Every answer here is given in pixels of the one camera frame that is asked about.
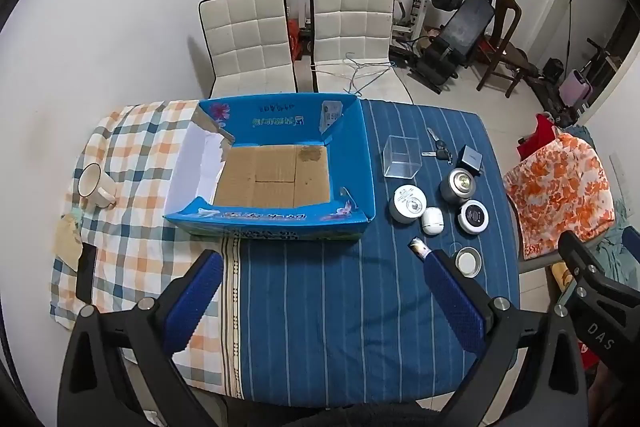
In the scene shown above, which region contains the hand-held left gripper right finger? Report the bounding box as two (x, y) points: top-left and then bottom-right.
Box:
(422, 248), (586, 427)

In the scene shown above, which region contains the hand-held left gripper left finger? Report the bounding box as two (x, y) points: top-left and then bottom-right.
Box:
(57, 249), (224, 427)

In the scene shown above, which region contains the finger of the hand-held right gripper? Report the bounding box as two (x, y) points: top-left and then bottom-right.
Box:
(558, 231), (640, 303)

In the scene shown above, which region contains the small gold tin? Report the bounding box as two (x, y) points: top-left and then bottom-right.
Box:
(451, 246), (485, 278)

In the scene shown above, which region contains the white egg-shaped case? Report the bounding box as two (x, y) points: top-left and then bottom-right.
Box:
(421, 206), (445, 236)

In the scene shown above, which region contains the black-lid round jar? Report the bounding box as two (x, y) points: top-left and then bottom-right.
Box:
(456, 200), (488, 235)

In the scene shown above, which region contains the white round jar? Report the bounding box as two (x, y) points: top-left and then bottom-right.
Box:
(389, 185), (426, 224)

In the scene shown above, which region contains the silver round tin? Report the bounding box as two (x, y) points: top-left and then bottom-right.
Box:
(440, 168), (475, 205)

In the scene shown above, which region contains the clear plastic box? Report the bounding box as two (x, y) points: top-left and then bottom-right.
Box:
(383, 135), (422, 178)

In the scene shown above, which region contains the blue cardboard box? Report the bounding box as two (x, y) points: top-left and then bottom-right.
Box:
(164, 93), (377, 242)

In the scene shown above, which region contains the small patterned tube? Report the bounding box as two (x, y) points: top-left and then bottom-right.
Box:
(409, 237), (433, 264)

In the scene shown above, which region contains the orange floral cloth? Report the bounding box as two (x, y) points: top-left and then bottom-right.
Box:
(502, 133), (616, 260)

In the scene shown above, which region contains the checkered cloth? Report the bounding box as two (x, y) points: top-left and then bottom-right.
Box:
(50, 99), (241, 390)

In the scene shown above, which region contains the black phone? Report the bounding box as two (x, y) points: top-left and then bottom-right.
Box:
(77, 243), (98, 308)

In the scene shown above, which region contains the blue striped cloth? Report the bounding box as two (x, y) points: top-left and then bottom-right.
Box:
(222, 99), (521, 408)

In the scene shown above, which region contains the red bag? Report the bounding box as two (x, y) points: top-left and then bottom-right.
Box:
(517, 113), (558, 160)

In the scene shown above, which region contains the small dark charger box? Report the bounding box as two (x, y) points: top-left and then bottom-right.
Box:
(457, 145), (485, 175)

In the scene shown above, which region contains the brown paper piece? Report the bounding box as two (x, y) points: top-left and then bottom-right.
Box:
(54, 207), (83, 270)

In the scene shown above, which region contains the key bunch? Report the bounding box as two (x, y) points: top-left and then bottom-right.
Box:
(421, 127), (453, 165)

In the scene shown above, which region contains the cream cup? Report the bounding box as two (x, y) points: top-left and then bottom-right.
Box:
(76, 163), (118, 209)

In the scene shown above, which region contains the pink container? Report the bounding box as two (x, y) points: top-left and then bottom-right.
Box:
(560, 69), (593, 105)

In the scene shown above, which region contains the brown wooden chair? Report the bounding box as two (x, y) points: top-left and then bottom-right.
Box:
(475, 0), (523, 98)

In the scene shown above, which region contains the white padded chair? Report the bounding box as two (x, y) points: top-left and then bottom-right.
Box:
(198, 0), (299, 99)
(308, 0), (413, 104)

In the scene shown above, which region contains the red object behind chairs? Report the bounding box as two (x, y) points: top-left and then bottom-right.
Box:
(287, 19), (303, 60)

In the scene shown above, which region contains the wire clothes hanger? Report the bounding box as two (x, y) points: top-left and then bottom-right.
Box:
(312, 53), (396, 98)

